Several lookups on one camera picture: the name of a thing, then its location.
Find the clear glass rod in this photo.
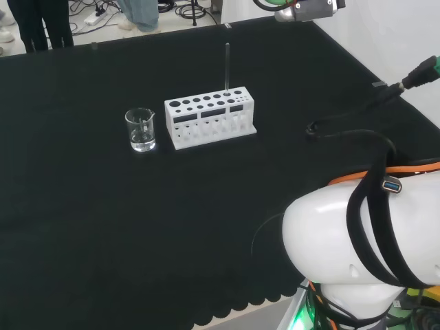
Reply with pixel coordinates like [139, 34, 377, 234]
[224, 42, 231, 96]

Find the white test tube rack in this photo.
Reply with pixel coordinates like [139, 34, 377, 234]
[164, 85, 258, 151]

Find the small clear glass beaker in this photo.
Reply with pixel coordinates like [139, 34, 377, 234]
[124, 107, 157, 153]

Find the black bench cloth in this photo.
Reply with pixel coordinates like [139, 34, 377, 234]
[0, 20, 440, 330]

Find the black tripod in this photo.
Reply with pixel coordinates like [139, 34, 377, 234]
[177, 0, 221, 28]

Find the person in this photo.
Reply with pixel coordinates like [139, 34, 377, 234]
[6, 0, 75, 53]
[115, 0, 160, 33]

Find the blue usb plug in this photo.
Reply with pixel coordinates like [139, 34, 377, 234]
[381, 176, 404, 195]

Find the white power strip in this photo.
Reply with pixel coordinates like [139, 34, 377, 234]
[84, 10, 106, 26]

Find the thin black cable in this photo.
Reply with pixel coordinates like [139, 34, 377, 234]
[250, 212, 286, 264]

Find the black sleeved cable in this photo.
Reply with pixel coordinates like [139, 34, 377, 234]
[311, 129, 440, 289]

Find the orange cable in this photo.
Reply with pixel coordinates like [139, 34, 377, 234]
[327, 161, 440, 187]

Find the black floor cable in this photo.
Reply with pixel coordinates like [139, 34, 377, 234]
[68, 0, 120, 35]

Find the black cable with green plug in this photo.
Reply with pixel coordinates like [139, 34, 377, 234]
[305, 54, 440, 139]

